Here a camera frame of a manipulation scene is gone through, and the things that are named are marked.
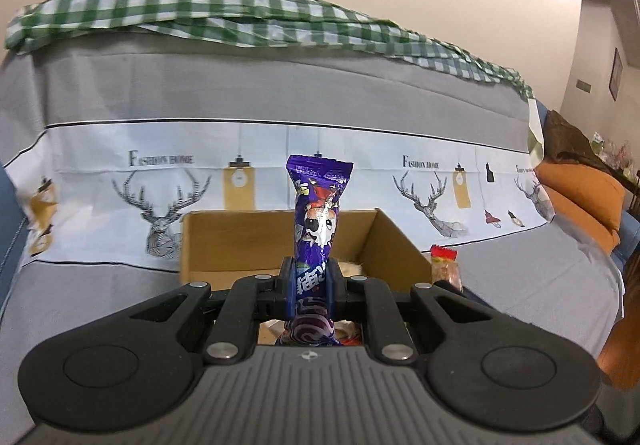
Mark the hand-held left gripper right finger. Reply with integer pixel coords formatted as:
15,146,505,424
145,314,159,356
325,261,506,366

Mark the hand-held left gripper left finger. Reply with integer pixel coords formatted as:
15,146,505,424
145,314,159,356
120,257,301,366

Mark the cardboard box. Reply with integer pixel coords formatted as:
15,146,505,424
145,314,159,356
179,208,435,348

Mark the purple snack packet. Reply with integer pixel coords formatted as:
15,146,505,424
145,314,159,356
274,154,355,348

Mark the small red orange candy packet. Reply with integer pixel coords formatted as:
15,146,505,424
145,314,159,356
430,245,463,291

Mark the deer printed sofa cover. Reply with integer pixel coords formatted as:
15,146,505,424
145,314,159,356
0,42,626,376

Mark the orange cushion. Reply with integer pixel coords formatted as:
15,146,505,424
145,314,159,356
535,164,628,253

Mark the brown cloth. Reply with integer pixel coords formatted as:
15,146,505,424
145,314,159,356
542,110,608,170

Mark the blue sofa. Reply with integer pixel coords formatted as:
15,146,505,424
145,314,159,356
0,97,640,311

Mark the green checked cloth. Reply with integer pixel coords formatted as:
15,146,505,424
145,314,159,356
4,0,537,100

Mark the cluttered side table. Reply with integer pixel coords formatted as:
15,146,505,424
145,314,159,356
592,130,640,193

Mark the small framed picture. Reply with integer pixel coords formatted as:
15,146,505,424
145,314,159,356
610,47,623,100

